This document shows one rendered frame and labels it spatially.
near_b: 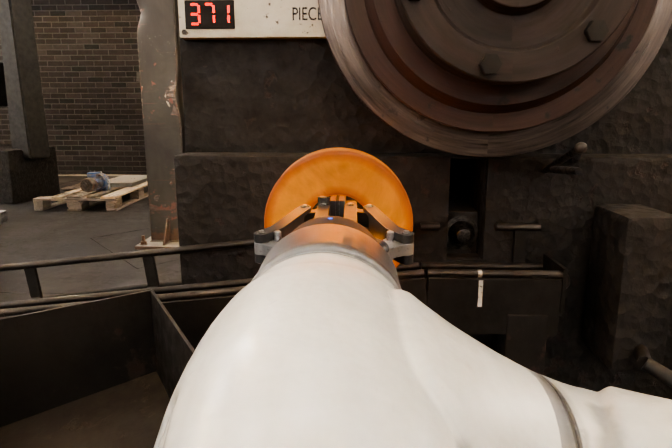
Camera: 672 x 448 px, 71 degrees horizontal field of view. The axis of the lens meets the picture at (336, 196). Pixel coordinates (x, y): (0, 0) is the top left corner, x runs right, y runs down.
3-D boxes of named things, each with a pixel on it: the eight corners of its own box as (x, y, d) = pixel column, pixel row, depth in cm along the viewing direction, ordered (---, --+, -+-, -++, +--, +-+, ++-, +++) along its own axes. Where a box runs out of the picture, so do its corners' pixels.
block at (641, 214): (576, 340, 80) (589, 201, 75) (624, 341, 79) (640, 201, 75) (610, 375, 69) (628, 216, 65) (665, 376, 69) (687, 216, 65)
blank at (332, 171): (260, 152, 50) (254, 157, 47) (406, 141, 50) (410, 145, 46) (276, 286, 54) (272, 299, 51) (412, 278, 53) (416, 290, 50)
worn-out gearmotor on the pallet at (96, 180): (100, 188, 496) (98, 167, 492) (123, 188, 495) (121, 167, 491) (78, 194, 456) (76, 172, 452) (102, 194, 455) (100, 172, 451)
